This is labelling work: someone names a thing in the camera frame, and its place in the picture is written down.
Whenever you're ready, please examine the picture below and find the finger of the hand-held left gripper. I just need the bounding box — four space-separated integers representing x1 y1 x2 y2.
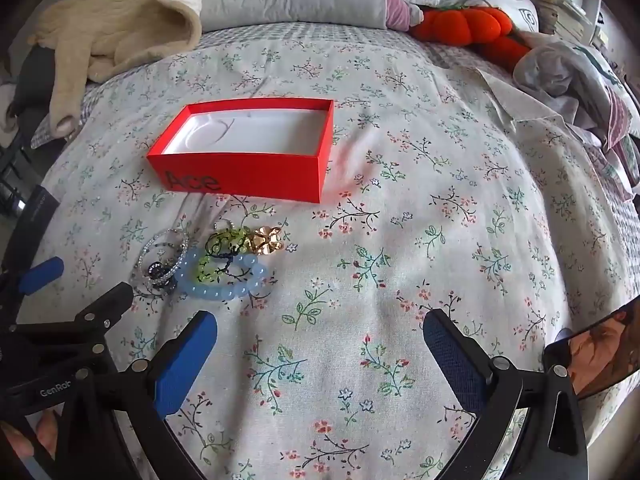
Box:
10 281 135 361
0 256 65 297

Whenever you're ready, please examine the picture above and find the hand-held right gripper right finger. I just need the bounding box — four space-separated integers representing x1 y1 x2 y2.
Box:
422 308 587 480

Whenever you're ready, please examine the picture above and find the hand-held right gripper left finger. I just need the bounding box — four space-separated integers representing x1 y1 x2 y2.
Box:
55 310 219 480

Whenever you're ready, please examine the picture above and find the black hair claw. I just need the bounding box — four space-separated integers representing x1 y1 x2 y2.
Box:
144 260 177 292

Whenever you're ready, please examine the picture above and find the silver beaded wire bracelet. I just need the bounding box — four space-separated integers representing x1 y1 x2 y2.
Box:
134 229 192 287

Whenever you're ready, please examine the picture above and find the green bead cord bracelet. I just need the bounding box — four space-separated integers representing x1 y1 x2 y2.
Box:
196 254 227 284
206 229 252 257

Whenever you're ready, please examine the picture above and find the pale blue bead bracelet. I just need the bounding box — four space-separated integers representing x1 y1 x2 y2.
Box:
174 251 269 302

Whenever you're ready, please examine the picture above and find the red cardboard box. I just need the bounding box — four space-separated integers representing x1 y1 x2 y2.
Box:
146 98 335 204

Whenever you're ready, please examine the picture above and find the person's left hand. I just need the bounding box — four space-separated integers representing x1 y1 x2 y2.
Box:
0 409 60 476

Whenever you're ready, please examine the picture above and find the floral bedsheet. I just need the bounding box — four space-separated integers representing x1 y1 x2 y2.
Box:
30 22 640 480

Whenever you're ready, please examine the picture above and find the beige quilted blanket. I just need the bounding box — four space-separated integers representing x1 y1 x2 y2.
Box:
27 0 207 137

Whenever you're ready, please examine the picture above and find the white cloth flap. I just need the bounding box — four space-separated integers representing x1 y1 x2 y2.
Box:
474 66 568 133

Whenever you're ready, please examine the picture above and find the pink checked cloth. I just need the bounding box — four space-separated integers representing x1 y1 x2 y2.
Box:
580 87 640 203

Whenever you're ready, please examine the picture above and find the grey crumpled garment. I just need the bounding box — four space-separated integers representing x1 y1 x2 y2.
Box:
514 35 631 128

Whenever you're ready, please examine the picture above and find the orange plush pumpkin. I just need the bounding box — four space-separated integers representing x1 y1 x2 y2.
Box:
411 4 534 74

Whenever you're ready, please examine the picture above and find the stack of books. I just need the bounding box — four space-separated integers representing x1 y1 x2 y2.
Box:
522 0 601 42

